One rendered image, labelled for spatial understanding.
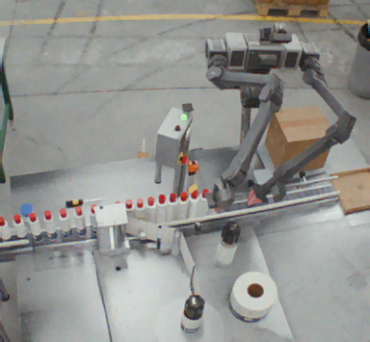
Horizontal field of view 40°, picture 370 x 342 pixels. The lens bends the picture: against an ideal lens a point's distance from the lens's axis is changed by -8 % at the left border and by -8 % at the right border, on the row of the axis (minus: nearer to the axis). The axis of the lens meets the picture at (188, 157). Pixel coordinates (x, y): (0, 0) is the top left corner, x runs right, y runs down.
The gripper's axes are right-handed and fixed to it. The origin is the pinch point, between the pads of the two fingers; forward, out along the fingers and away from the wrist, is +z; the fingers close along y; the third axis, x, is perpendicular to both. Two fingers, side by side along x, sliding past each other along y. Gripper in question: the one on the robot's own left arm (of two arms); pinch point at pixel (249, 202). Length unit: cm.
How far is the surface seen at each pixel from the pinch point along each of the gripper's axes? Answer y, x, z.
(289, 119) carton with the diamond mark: -35, 13, -35
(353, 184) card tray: -6, 60, -36
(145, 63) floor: -228, 52, 75
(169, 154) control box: -1, -61, -6
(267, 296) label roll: 58, -13, 0
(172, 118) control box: -10, -65, -17
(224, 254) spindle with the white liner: 31.4, -21.6, 9.1
